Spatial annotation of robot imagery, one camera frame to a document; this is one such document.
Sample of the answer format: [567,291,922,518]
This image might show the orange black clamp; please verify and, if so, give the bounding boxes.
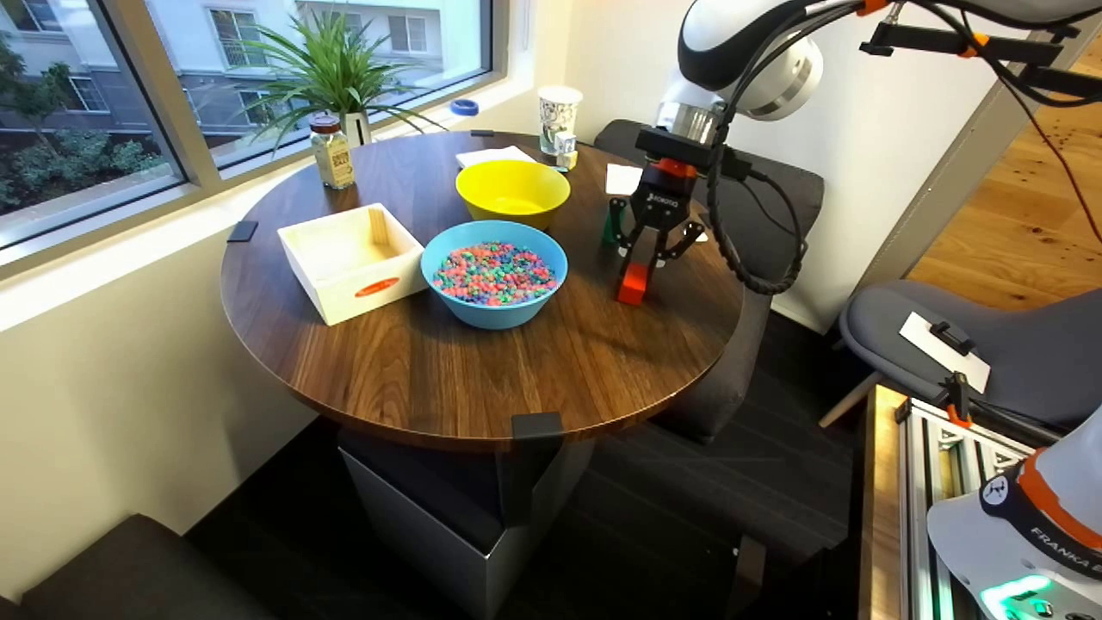
[935,370,980,434]

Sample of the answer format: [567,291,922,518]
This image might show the aluminium robot stand frame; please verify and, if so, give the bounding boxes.
[856,383,1044,620]

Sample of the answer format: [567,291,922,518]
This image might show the orange rectangular block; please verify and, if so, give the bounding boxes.
[612,262,653,309]

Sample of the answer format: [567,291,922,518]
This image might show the wooden chair leg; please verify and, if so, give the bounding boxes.
[815,370,880,431]

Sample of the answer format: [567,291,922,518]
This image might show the white paper sheet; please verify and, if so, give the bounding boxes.
[896,309,996,396]

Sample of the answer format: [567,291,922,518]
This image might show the thin black cable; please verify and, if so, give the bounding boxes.
[1006,76,1102,219]

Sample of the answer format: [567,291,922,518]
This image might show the dark floor cushion seat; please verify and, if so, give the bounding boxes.
[0,509,274,620]

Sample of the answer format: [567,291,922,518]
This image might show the white paper napkin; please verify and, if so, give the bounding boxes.
[604,158,648,204]

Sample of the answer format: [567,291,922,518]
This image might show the blue bowl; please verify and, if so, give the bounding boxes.
[418,219,571,334]

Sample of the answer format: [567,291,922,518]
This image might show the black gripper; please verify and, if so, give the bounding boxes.
[616,157,716,306]

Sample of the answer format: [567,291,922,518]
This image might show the colorful candy pile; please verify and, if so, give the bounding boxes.
[433,237,562,309]

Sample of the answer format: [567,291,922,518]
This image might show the dark grey upholstered bench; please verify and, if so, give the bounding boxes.
[587,116,825,448]

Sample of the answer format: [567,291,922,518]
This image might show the thick black looped cable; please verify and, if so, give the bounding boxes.
[699,140,809,299]

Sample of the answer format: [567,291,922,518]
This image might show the glass jar dark lid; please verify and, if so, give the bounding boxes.
[303,109,360,193]

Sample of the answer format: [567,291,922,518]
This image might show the black clip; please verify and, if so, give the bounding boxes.
[927,317,978,360]

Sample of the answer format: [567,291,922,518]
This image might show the green potted plant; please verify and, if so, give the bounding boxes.
[242,8,429,148]

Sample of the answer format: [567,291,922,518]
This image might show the black mounting bar orange band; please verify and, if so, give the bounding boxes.
[856,13,1102,109]

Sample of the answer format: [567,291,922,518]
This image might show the grey table pedestal box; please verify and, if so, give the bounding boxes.
[334,426,596,620]

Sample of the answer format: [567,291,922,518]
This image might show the white folded paper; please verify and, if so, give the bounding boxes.
[452,140,540,171]

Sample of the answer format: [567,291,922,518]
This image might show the grey window frame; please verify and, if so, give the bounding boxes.
[0,0,509,256]

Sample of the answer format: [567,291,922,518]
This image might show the yellow bowl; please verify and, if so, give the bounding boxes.
[452,157,576,230]

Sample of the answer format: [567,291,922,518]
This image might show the grey shell chair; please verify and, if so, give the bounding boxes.
[837,278,1102,437]

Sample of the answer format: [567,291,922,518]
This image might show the white wooden box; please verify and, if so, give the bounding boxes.
[274,199,429,332]

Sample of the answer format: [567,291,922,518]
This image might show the green cylinder block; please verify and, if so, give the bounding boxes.
[600,197,630,253]

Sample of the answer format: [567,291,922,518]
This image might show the dotted paper cup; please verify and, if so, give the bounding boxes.
[535,84,587,161]

